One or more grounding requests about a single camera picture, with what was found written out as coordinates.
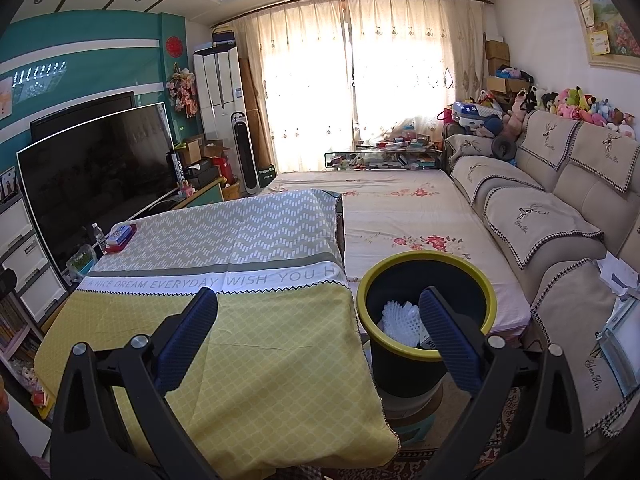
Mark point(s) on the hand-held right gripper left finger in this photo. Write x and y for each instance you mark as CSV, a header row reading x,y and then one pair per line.
x,y
187,340

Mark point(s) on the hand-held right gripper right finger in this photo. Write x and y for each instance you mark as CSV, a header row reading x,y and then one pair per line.
x,y
450,340

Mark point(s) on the white foam fruit net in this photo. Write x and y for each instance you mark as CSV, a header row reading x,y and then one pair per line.
x,y
400,320

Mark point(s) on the black bin with yellow rim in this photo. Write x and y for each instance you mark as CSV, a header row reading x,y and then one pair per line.
x,y
400,375

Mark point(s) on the plastic stool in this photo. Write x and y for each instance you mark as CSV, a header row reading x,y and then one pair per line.
x,y
415,410

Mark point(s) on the red flat box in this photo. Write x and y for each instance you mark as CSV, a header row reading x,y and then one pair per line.
x,y
117,246

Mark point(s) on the blue card box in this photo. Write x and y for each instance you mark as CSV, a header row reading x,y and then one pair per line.
x,y
121,232

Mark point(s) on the floral bed sheet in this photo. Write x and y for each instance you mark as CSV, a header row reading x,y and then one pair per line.
x,y
410,220

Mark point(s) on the clear water bottle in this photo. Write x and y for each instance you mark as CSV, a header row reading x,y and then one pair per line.
x,y
98,237

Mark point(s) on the green television cabinet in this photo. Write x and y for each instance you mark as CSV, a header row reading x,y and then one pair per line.
x,y
207,195

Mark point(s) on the small pink desk item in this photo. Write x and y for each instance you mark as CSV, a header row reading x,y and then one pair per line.
x,y
187,190

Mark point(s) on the beige sofa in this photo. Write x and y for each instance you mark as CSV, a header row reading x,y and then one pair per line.
x,y
560,210

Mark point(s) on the black lettered tube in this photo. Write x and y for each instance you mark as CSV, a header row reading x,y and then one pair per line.
x,y
177,170

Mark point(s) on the bookshelf with books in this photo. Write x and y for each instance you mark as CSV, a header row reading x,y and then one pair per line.
x,y
15,320

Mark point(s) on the papers on sofa seat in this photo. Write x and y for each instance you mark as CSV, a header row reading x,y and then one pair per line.
x,y
622,320

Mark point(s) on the large curved television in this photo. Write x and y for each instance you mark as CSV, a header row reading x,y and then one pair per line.
x,y
100,180

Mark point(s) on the white drawer unit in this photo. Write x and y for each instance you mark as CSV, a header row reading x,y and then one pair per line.
x,y
22,260

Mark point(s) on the dark green box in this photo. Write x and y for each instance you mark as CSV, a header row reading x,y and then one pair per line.
x,y
265,172

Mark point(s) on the open cardboard box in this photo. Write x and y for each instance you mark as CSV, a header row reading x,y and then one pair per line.
x,y
192,147

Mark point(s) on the glass coffee table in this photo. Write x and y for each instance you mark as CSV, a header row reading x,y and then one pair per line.
x,y
380,157

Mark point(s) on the black white tower fan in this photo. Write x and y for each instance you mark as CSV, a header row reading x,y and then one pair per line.
x,y
241,150

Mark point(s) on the black neck pillow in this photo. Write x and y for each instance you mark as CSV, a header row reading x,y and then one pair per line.
x,y
502,146

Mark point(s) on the blue star-print case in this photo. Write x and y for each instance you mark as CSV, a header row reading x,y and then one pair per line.
x,y
470,112

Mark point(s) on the standing photo frames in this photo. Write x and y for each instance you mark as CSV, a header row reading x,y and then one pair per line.
x,y
7,185

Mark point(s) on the artificial flower garland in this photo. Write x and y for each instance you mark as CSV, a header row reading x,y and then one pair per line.
x,y
182,90

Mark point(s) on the small black television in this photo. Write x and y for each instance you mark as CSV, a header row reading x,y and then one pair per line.
x,y
82,110

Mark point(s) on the white standing air conditioner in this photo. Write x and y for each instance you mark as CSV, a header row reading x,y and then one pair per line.
x,y
220,80

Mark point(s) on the row of plush toys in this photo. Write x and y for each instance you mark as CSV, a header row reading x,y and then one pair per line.
x,y
580,105

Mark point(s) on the cream lace curtain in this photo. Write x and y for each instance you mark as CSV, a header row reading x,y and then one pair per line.
x,y
305,85
405,70

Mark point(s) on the stack of cardboard boxes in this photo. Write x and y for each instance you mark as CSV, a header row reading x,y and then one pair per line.
x,y
500,60

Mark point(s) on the framed landscape picture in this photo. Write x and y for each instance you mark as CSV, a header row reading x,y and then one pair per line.
x,y
607,20

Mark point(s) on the red round wall ornament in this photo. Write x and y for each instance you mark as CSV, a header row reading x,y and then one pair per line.
x,y
173,46

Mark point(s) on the pink cartoon wall poster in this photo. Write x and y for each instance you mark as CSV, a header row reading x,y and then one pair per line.
x,y
5,97

